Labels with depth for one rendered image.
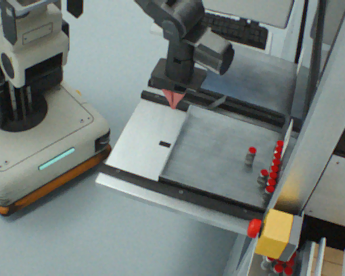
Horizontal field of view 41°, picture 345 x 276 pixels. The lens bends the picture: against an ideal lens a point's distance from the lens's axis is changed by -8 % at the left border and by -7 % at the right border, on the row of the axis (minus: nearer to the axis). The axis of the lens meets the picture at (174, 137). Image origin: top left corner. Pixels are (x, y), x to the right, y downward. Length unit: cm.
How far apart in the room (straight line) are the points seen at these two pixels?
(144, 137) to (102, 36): 191
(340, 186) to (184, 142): 48
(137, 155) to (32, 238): 100
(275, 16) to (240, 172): 85
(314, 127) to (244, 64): 74
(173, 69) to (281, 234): 39
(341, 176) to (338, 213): 11
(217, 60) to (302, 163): 25
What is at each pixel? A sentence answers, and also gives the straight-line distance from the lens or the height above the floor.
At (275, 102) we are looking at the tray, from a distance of 143.
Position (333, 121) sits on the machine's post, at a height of 128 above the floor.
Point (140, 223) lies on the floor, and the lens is 214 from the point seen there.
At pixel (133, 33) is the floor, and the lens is 314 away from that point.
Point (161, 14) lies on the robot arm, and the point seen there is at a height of 133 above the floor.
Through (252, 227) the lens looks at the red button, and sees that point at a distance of 97.
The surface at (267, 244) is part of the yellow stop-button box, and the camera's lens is 96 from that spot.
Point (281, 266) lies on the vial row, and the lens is 104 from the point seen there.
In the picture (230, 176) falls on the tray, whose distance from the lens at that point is 120.
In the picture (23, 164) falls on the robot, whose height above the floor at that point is 28.
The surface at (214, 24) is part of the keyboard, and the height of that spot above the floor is 83.
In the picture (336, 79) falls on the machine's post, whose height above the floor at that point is 136.
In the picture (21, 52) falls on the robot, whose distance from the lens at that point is 167.
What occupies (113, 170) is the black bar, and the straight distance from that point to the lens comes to 115.
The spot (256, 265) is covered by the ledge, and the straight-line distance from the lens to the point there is 108.
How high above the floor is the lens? 179
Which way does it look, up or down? 46 degrees down
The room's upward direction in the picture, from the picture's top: 10 degrees clockwise
